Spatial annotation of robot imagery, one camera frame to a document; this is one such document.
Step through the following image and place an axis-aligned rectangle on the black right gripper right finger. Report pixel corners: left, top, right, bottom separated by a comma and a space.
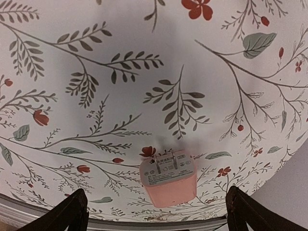
226, 186, 307, 231

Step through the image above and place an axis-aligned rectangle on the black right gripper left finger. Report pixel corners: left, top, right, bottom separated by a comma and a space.
18, 189, 89, 231

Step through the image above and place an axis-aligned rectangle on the pink charger cube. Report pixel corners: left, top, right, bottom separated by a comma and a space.
139, 150, 197, 208

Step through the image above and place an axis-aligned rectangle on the floral patterned table mat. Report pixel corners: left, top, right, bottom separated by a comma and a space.
0, 0, 308, 222

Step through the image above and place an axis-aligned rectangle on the front aluminium rail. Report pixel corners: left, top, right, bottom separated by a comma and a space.
0, 194, 227, 231

